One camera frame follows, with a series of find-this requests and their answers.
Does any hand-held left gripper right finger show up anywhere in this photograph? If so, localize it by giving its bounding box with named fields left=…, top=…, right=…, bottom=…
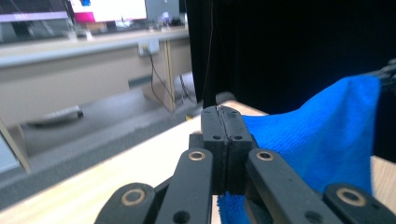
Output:
left=218, top=105, right=260, bottom=196

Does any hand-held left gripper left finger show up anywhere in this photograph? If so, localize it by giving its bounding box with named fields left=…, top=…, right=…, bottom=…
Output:
left=189, top=105, right=230, bottom=196

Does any blue cloth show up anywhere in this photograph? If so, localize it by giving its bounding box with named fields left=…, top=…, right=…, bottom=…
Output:
left=217, top=74, right=383, bottom=224

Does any black curtain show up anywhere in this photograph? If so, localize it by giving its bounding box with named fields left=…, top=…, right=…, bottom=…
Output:
left=186, top=0, right=396, bottom=164

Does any white power strip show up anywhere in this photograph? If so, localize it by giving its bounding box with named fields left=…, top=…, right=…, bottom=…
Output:
left=137, top=39, right=161, bottom=58

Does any light wooden desk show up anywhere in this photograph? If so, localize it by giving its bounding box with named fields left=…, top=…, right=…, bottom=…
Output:
left=0, top=27, right=194, bottom=129

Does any computer monitor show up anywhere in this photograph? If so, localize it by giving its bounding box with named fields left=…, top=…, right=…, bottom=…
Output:
left=67, top=0, right=149, bottom=24

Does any white cabinet panel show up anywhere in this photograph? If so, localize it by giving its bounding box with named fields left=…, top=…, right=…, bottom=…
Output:
left=0, top=119, right=32, bottom=175

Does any black hanging power cable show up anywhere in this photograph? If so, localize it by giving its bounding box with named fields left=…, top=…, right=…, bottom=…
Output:
left=148, top=53, right=177, bottom=111

